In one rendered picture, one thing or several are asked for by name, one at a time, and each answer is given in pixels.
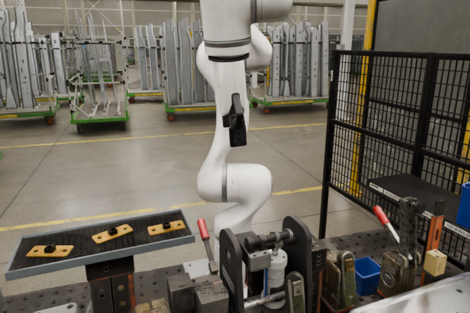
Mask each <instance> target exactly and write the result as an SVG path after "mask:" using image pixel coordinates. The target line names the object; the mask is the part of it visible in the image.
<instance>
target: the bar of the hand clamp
mask: <svg viewBox="0 0 470 313"><path fill-rule="evenodd" d="M399 203H400V215H399V253H400V254H403V255H404V256H405V257H406V259H407V266H406V268H408V263H410V264H412V265H414V266H416V265H417V245H418V214H422V213H423V212H424V211H425V209H426V207H425V204H424V203H422V202H418V199H417V198H414V197H412V196H409V197H405V198H400V199H399ZM408 252H409V253H410V254H411V256H412V257H413V260H412V261H410V262H408Z"/></svg>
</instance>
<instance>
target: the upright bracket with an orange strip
mask: <svg viewBox="0 0 470 313"><path fill-rule="evenodd" d="M446 201H447V200H446V199H441V200H438V201H436V202H435V203H434V211H433V215H432V218H431V222H430V227H429V235H428V239H427V246H426V251H425V257H426V252H428V251H431V250H433V249H437V250H438V249H439V242H440V237H441V230H442V226H443V218H444V212H445V208H446ZM424 264H425V259H424V263H423V268H422V276H421V280H420V287H421V286H423V282H424V277H425V272H423V269H424Z"/></svg>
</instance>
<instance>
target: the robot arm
mask: <svg viewBox="0 0 470 313"><path fill-rule="evenodd" d="M293 1H294V0H200V5H201V18H202V26H203V33H204V42H203V43H202V44H201V45H200V46H199V47H198V49H197V53H196V63H197V67H198V69H199V71H200V73H201V74H202V75H203V76H204V77H205V79H206V80H207V81H208V83H209V84H210V85H211V87H212V88H213V90H214V92H215V102H216V129H215V137H214V140H213V144H212V147H211V149H210V152H209V153H208V156H207V157H206V159H205V161H204V163H203V165H202V167H201V169H200V171H199V174H198V175H197V181H196V188H197V193H198V195H199V196H200V197H201V198H202V199H204V200H205V201H209V202H221V203H237V204H235V205H233V206H231V207H230V208H227V209H225V210H223V211H221V212H219V213H218V214H216V216H215V219H214V260H216V261H217V264H218V268H219V271H218V275H219V276H220V248H219V236H220V230H221V229H223V228H230V229H231V231H232V232H233V234H237V233H244V232H248V231H251V222H252V218H253V216H254V214H255V213H256V212H257V211H258V210H259V209H260V208H261V207H262V206H263V204H265V203H266V201H267V200H268V198H269V196H270V195H271V192H272V190H273V178H272V175H271V173H270V172H269V170H268V169H267V168H266V167H265V166H262V165H259V164H254V163H225V157H226V156H227V154H228V153H229V152H230V151H232V150H233V149H234V148H235V147H240V146H245V145H247V139H246V134H247V132H248V124H249V103H248V99H247V95H246V83H245V72H258V71H263V70H264V69H266V68H267V67H268V66H269V65H270V63H271V61H272V59H273V49H272V47H271V44H270V42H269V41H268V39H267V38H266V37H265V36H264V34H263V33H262V32H261V31H260V30H259V29H258V28H257V27H256V26H255V25H254V23H264V22H280V21H282V20H284V19H285V18H286V17H287V16H288V15H289V14H290V12H291V10H292V7H293Z"/></svg>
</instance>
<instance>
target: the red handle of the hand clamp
mask: <svg viewBox="0 0 470 313"><path fill-rule="evenodd" d="M373 211H374V213H375V215H376V216H377V218H378V220H379V221H380V223H381V224H382V225H383V226H384V228H385V230H386V231H387V233H388V234H389V236H390V237H391V238H392V241H393V242H394V244H395V245H396V247H397V249H398V250H399V236H398V235H397V233H396V231H395V230H394V229H393V227H392V225H391V224H390V221H389V219H388V218H387V217H386V215H385V213H384V212H383V210H382V209H381V207H380V206H377V205H376V206H374V207H373ZM412 260H413V257H412V256H411V254H410V253H409V252H408V262H410V261H412Z"/></svg>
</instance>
